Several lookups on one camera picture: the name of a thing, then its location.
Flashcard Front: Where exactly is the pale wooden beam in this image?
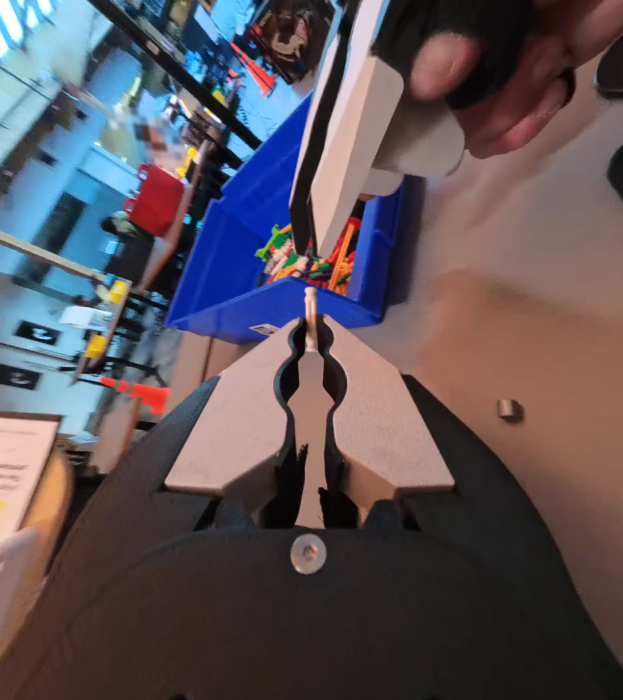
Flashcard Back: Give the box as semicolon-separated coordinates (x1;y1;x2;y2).
0;226;108;283

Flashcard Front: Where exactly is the black metal beam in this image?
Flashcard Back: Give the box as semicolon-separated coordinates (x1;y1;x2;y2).
86;0;264;152

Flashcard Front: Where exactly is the blue plastic bin white tag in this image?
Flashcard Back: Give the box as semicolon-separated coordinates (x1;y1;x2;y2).
165;92;417;346

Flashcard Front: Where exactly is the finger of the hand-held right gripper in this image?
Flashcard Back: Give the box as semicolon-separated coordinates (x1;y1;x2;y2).
309;0;405;260
288;0;360;256

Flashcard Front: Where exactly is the orange traffic cone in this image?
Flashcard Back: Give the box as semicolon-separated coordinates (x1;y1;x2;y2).
228;40;278;97
97;376;171;416

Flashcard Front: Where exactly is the black wall poster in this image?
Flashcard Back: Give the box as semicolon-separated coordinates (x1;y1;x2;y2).
14;319;62;347
0;363;43;390

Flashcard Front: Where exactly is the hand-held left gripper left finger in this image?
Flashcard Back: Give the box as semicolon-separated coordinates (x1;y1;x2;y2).
164;319;306;528

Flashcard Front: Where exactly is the lime green connector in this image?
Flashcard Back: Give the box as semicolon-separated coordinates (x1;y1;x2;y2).
255;223;283;261

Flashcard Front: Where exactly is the red tote bag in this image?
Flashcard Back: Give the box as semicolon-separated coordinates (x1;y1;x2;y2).
122;163;186;237

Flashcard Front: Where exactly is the black toy set box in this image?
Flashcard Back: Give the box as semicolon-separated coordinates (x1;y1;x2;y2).
247;0;338;84

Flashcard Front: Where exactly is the white plastic rod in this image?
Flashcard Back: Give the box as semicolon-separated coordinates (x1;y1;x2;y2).
303;287;319;354

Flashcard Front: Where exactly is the pile of colourful construction pieces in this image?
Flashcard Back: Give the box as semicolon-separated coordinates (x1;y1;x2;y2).
255;215;365;297

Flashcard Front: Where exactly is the white document stand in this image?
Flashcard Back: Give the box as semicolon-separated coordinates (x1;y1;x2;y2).
0;447;75;685

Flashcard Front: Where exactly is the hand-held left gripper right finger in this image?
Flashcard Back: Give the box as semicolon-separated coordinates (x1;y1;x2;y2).
317;314;457;528

